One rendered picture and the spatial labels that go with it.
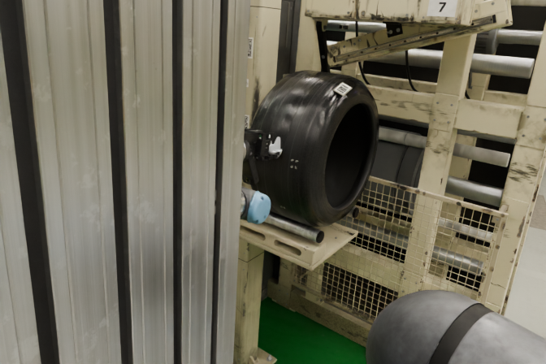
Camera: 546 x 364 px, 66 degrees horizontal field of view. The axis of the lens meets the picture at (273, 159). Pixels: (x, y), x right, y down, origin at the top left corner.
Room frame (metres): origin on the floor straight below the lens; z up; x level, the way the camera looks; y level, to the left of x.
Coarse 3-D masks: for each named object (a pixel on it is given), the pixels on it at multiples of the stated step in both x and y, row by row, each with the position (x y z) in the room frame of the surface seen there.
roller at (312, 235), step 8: (272, 216) 1.44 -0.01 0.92; (280, 216) 1.43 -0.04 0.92; (272, 224) 1.43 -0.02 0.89; (280, 224) 1.40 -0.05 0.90; (288, 224) 1.39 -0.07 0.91; (296, 224) 1.38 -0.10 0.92; (304, 224) 1.37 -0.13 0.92; (296, 232) 1.36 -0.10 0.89; (304, 232) 1.34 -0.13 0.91; (312, 232) 1.33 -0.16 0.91; (320, 232) 1.33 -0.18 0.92; (320, 240) 1.32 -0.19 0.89
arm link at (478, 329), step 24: (480, 312) 0.32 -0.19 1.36; (456, 336) 0.30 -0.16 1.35; (480, 336) 0.29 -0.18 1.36; (504, 336) 0.29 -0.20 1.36; (528, 336) 0.29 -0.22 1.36; (432, 360) 0.29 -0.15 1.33; (456, 360) 0.28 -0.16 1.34; (480, 360) 0.28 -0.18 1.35; (504, 360) 0.27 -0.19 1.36; (528, 360) 0.27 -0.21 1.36
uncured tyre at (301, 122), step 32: (288, 96) 1.38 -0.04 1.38; (320, 96) 1.34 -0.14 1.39; (352, 96) 1.40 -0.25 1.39; (256, 128) 1.36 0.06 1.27; (288, 128) 1.29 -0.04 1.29; (320, 128) 1.27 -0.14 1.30; (352, 128) 1.72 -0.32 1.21; (256, 160) 1.33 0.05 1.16; (288, 160) 1.26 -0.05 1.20; (320, 160) 1.26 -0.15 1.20; (352, 160) 1.70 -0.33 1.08; (288, 192) 1.26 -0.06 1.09; (320, 192) 1.27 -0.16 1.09; (352, 192) 1.60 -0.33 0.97; (320, 224) 1.35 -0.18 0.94
